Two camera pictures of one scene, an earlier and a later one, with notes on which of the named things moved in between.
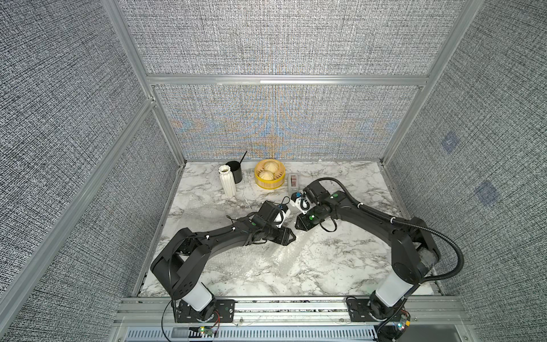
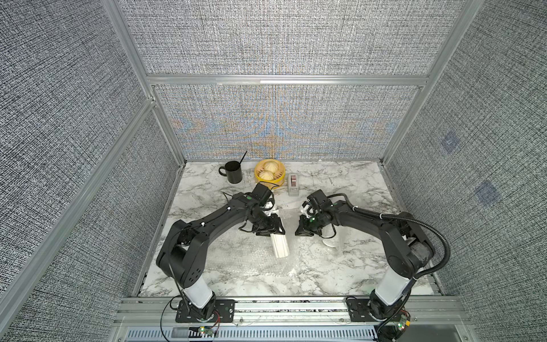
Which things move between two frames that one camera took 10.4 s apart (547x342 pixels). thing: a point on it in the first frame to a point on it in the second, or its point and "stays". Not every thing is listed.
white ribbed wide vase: [283, 259] to [329, 237]
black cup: [236, 169] stays
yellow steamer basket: [269, 174] stays
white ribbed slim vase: [227, 180] to [280, 245]
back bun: [271, 165] stays
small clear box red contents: [293, 183] stays
